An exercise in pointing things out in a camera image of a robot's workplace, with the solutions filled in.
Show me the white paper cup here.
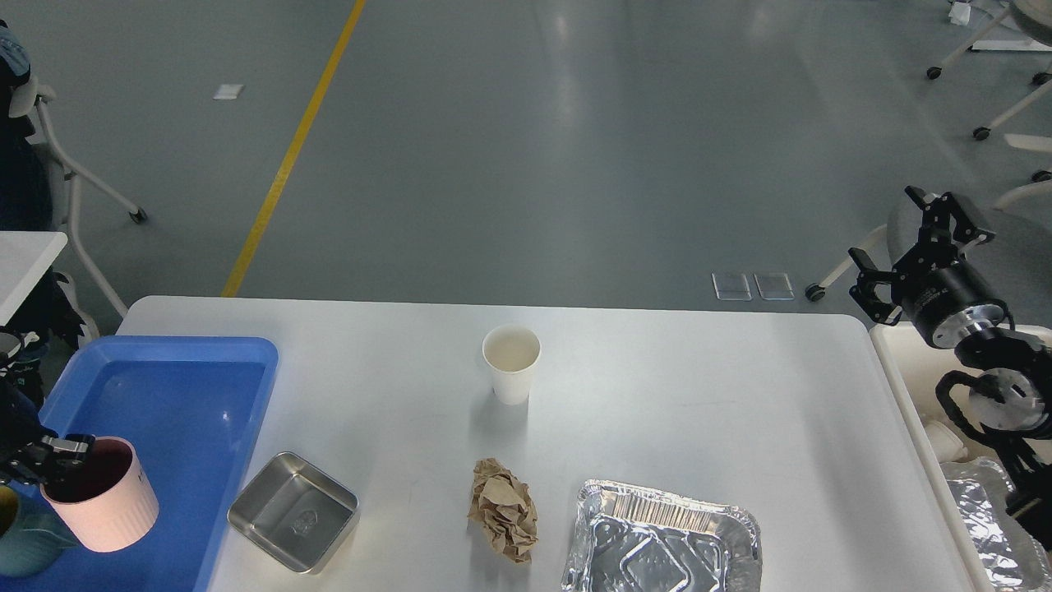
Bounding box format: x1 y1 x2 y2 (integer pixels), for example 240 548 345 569
482 325 542 405

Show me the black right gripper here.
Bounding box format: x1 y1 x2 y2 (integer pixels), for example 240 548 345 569
848 185 1008 349

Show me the teal mug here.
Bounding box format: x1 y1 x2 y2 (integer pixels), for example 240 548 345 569
1 486 81 578

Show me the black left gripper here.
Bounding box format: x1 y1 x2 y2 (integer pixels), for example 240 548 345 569
1 434 95 486

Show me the blue plastic tray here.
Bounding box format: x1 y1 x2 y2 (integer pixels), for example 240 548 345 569
2 335 279 591

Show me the grey office chair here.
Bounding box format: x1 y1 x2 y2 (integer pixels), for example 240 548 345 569
804 197 1052 328

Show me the small white cup in bin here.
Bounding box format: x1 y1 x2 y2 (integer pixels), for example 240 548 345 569
923 421 970 464

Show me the white chair legs top right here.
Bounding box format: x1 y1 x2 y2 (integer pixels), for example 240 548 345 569
925 0 1052 210

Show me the seated person in black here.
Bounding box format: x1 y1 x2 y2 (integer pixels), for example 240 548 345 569
1 23 94 405

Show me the aluminium foil tray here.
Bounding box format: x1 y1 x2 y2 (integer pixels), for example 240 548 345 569
562 479 763 591

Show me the white paper on floor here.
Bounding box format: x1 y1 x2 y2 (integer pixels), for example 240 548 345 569
213 83 245 101

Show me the crumpled brown paper ball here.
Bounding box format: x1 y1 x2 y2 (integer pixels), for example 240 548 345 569
468 457 538 563

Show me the floor outlet plate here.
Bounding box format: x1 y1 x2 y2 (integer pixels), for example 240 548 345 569
753 272 796 301
711 272 753 301

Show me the white plastic bin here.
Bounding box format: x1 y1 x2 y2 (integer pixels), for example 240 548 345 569
870 322 1052 592

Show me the white side table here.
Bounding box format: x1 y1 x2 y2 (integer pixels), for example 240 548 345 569
1 231 68 326

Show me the stainless steel square dish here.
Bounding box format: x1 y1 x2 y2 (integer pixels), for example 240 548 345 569
227 452 361 576

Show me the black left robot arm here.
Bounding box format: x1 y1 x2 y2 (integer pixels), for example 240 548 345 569
1 327 95 486

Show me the right floor outlet plate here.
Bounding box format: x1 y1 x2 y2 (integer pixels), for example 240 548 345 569
753 272 796 301

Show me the pink ribbed mug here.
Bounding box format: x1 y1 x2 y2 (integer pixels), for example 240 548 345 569
39 436 160 553

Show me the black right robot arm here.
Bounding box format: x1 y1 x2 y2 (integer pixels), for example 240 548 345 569
848 185 1051 548

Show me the left floor outlet plate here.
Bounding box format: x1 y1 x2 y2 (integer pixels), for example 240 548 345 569
711 272 753 301

